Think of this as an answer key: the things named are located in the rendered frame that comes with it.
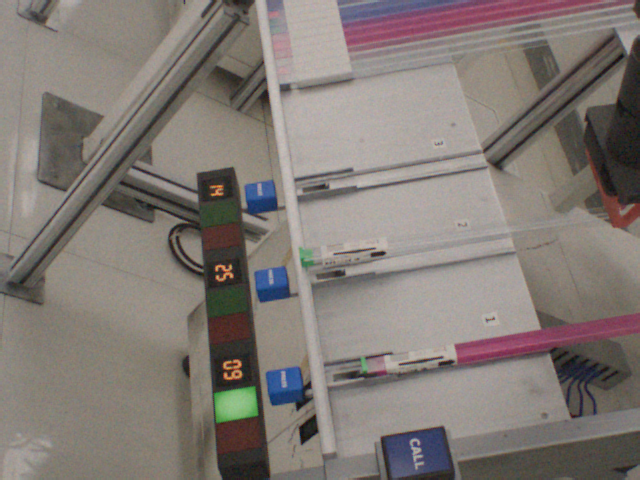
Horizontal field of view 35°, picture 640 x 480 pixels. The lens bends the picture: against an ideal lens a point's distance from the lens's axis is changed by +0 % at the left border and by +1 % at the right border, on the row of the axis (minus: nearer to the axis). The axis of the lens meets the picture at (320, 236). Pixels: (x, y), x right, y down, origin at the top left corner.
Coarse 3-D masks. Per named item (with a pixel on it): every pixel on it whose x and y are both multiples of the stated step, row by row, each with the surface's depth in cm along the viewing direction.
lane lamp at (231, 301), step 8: (240, 288) 95; (208, 296) 95; (216, 296) 95; (224, 296) 95; (232, 296) 94; (240, 296) 94; (208, 304) 94; (216, 304) 94; (224, 304) 94; (232, 304) 94; (240, 304) 94; (216, 312) 93; (224, 312) 93; (232, 312) 93; (240, 312) 93
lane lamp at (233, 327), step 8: (216, 320) 93; (224, 320) 93; (232, 320) 93; (240, 320) 93; (248, 320) 93; (216, 328) 92; (224, 328) 92; (232, 328) 92; (240, 328) 92; (248, 328) 92; (216, 336) 92; (224, 336) 92; (232, 336) 92; (240, 336) 91; (248, 336) 91
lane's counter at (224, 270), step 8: (208, 264) 97; (216, 264) 97; (224, 264) 97; (232, 264) 97; (208, 272) 97; (216, 272) 96; (224, 272) 96; (232, 272) 96; (240, 272) 96; (208, 280) 96; (216, 280) 96; (224, 280) 96; (232, 280) 96; (240, 280) 96
